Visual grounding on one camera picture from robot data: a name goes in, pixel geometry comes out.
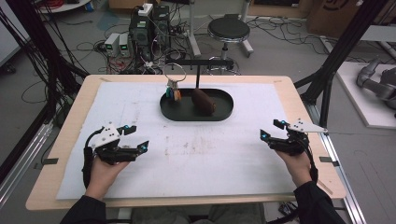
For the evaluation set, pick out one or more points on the black frame strut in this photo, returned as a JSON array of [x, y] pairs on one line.
[[40, 46], [339, 53]]

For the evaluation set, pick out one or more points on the white table mat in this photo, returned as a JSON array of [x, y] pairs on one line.
[[193, 161]]

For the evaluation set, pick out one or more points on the black computer tower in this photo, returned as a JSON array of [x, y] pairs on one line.
[[141, 34]]

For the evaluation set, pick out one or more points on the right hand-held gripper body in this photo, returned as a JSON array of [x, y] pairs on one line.
[[292, 144]]

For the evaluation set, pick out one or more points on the grey power supply unit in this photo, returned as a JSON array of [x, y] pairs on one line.
[[111, 45], [124, 45]]

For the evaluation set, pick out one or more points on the cardboard box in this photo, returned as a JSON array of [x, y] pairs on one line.
[[333, 14]]

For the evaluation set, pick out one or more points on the person's right hand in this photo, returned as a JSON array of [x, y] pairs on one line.
[[297, 169]]

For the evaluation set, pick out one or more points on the white platform board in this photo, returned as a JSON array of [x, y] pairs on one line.
[[358, 102]]

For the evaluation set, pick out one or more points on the black round stool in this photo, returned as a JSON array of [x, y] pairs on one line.
[[229, 29]]

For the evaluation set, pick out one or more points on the black T-shaped stand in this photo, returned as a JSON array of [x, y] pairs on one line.
[[198, 62]]

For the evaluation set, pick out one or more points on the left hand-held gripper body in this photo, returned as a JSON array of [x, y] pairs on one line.
[[107, 137]]

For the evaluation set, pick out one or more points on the person's legs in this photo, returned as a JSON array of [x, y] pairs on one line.
[[193, 216]]

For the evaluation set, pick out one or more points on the light wooden table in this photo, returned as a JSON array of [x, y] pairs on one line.
[[308, 102]]

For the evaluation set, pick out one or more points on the black oval tray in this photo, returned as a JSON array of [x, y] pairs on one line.
[[186, 113]]

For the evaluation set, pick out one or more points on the person's left hand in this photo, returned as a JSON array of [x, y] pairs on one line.
[[104, 177]]

